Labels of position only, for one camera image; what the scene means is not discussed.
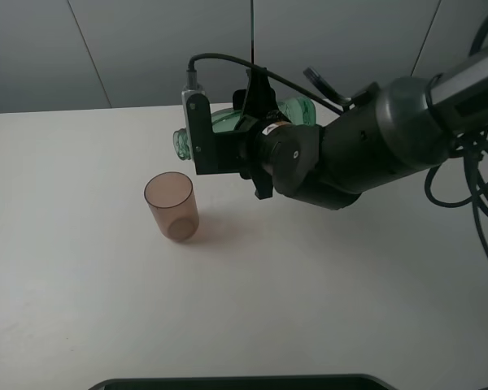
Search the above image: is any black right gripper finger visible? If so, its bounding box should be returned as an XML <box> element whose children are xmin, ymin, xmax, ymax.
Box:
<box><xmin>232</xmin><ymin>69</ymin><xmax>277</xmax><ymax>130</ymax></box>

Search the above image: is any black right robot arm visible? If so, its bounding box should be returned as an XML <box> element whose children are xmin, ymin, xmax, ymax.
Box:
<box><xmin>235</xmin><ymin>48</ymin><xmax>488</xmax><ymax>210</ymax></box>

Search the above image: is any pink translucent plastic cup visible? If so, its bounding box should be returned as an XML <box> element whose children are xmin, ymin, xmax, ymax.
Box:
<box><xmin>144</xmin><ymin>171</ymin><xmax>199</xmax><ymax>242</ymax></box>

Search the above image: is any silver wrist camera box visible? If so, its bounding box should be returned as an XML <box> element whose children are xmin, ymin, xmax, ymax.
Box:
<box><xmin>181</xmin><ymin>70</ymin><xmax>206</xmax><ymax>108</ymax></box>

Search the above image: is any black camera cable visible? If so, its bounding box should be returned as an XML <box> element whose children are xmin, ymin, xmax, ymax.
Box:
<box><xmin>186</xmin><ymin>53</ymin><xmax>351</xmax><ymax>115</ymax></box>

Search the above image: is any black camera mounting bracket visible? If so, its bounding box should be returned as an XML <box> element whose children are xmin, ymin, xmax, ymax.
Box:
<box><xmin>185</xmin><ymin>94</ymin><xmax>244</xmax><ymax>175</ymax></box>

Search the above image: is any dark tray front edge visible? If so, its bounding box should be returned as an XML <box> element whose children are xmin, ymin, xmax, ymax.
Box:
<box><xmin>91</xmin><ymin>374</ymin><xmax>394</xmax><ymax>389</ymax></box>

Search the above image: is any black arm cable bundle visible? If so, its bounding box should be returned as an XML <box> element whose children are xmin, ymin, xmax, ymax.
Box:
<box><xmin>425</xmin><ymin>0</ymin><xmax>488</xmax><ymax>297</ymax></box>

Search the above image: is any green transparent water bottle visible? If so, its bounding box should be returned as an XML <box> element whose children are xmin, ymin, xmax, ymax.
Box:
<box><xmin>173</xmin><ymin>96</ymin><xmax>316</xmax><ymax>160</ymax></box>

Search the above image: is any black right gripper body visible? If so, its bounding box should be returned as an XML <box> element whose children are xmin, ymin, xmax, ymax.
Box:
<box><xmin>237</xmin><ymin>110</ymin><xmax>291</xmax><ymax>200</ymax></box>

